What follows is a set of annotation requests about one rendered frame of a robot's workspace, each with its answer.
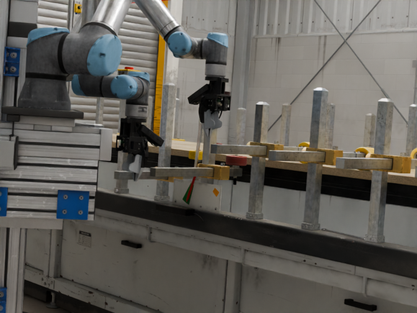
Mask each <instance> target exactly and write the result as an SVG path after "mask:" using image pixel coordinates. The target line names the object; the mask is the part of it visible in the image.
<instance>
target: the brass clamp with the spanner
mask: <svg viewBox="0 0 417 313"><path fill-rule="evenodd" d="M197 167H199V168H213V176H199V177H201V178H210V179H217V180H229V176H230V167H229V166H220V165H206V164H201V163H199V164H198V165H197Z"/></svg>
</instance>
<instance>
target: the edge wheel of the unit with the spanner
mask: <svg viewBox="0 0 417 313"><path fill-rule="evenodd" d="M226 164H227V165H233V168H240V166H246V164H247V157H246V156H239V155H227V156H226ZM233 184H234V185H236V178H233Z"/></svg>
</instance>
